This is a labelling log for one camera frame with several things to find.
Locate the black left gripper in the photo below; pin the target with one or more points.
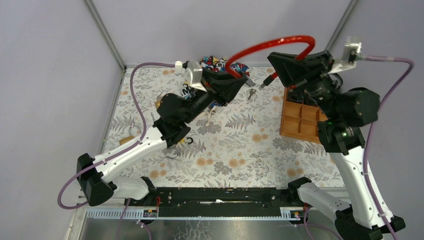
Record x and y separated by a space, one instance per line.
211 88

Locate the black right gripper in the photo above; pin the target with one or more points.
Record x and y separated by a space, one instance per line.
294 73

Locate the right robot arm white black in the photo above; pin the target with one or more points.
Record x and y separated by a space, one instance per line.
366 216

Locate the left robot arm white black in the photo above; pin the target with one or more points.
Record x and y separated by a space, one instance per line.
100 179

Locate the dark rolled fabric middle left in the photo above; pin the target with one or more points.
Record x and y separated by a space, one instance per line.
296 96

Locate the colourful comic print cloth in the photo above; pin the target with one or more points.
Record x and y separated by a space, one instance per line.
194 102

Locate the orange wooden compartment tray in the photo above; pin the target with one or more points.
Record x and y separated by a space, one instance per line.
300 121

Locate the yellow small padlock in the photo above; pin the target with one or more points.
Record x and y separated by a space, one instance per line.
186 141

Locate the brass padlock upper left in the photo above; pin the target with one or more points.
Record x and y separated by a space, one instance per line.
158 103

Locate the brass padlock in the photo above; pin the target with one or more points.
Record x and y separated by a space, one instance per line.
158 103
129 137

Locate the brass padlock far left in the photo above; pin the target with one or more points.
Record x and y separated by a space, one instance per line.
129 137

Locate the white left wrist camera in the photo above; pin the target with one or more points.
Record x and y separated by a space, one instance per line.
194 73

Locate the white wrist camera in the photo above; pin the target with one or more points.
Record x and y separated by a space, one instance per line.
350 55
194 73

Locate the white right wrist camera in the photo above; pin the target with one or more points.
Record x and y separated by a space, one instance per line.
350 55

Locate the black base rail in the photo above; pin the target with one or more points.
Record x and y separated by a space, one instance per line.
229 202

